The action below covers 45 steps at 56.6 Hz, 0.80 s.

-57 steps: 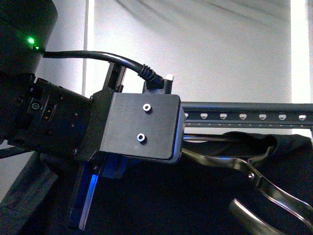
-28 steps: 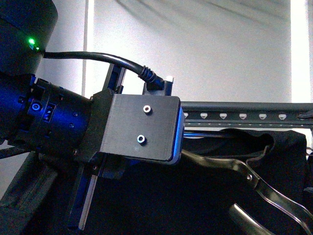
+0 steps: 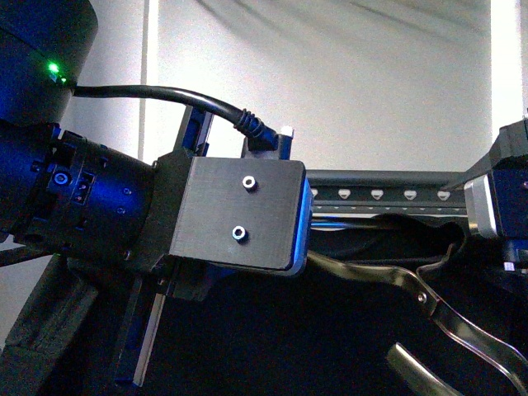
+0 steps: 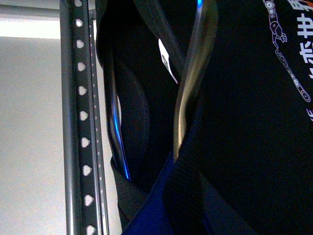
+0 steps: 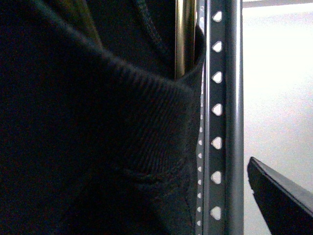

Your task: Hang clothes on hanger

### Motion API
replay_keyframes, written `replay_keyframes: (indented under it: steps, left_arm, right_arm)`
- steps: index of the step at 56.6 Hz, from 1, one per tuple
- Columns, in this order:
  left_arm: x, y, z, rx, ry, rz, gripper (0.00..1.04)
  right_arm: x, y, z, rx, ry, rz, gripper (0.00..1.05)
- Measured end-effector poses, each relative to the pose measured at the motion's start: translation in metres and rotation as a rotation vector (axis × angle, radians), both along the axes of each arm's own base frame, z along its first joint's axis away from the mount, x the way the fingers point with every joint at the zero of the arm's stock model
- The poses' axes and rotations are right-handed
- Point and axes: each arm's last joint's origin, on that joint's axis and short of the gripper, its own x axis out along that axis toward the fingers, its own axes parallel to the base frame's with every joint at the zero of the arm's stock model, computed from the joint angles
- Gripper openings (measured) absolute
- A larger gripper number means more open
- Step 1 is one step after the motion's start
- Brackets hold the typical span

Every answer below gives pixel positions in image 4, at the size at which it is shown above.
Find black t-shirt large back print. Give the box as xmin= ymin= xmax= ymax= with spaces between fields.
xmin=95 ymin=0 xmax=313 ymax=235

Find silver metal hanger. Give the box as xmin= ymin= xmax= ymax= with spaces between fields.
xmin=100 ymin=0 xmax=218 ymax=181

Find perforated metal rack post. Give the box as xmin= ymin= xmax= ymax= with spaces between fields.
xmin=60 ymin=0 xmax=109 ymax=235

